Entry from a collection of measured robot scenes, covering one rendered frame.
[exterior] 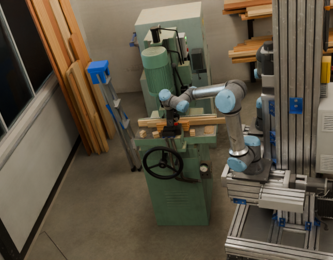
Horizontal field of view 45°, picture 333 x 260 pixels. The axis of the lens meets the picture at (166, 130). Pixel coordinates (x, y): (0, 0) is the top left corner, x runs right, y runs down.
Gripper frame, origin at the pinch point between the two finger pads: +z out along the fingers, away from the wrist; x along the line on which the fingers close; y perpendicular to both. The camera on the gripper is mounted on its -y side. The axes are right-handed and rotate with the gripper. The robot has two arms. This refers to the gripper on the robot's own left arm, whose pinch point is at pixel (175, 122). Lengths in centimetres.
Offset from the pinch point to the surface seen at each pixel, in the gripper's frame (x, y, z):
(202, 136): -16.8, -5.9, 12.8
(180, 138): -3.4, -11.3, 3.1
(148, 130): 24.7, 3.5, 18.1
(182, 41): -5, 59, -13
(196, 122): -12.0, 8.6, 18.1
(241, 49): -41, 165, 142
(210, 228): -14, -54, 89
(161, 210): 26, -42, 74
